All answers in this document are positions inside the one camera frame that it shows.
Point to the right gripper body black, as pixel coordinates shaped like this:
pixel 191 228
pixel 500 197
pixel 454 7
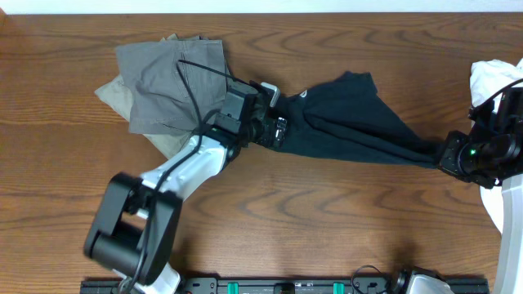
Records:
pixel 449 159

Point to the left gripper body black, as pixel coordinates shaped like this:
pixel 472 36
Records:
pixel 261 131

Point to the dark teal t-shirt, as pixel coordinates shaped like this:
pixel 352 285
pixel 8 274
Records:
pixel 346 120

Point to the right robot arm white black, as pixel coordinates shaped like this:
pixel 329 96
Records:
pixel 491 155

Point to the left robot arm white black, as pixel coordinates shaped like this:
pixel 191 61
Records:
pixel 135 226

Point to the white crumpled garment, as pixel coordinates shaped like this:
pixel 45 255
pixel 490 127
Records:
pixel 487 77

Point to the grey folded shorts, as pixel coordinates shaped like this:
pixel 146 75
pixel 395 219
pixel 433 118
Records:
pixel 168 79

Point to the beige folded garment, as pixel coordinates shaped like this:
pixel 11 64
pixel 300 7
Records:
pixel 119 98

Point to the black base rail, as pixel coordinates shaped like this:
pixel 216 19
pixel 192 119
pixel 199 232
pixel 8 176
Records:
pixel 414 280

